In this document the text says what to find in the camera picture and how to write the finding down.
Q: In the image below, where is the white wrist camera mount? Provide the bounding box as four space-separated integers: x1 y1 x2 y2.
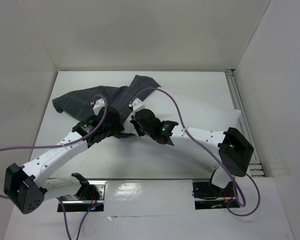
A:
90 98 107 116
128 98 145 112

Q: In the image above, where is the purple cable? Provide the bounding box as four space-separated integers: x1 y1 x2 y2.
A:
0 93 108 238
128 87 262 216

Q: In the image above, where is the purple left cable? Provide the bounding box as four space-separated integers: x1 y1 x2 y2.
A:
0 93 108 238

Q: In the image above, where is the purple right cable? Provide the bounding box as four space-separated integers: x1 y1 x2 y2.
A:
128 87 262 216

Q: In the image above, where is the dark grey checked pillowcase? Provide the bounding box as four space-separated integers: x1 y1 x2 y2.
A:
52 75 160 123

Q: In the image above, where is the white pillow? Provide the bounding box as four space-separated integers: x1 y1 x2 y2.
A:
111 87 241 169

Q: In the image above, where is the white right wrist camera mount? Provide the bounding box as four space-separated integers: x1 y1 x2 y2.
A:
128 98 145 112

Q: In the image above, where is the aluminium frame rail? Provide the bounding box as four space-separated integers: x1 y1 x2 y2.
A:
224 68 266 178

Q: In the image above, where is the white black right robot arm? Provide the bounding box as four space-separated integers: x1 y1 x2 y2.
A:
130 108 254 196

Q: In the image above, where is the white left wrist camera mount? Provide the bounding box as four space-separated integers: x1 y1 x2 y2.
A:
90 98 107 116

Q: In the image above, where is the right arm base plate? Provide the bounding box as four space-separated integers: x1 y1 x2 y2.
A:
191 181 240 210

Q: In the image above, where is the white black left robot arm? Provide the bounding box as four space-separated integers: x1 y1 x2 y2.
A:
3 106 124 215

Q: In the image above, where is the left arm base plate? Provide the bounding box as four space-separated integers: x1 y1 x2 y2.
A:
60 179 106 213

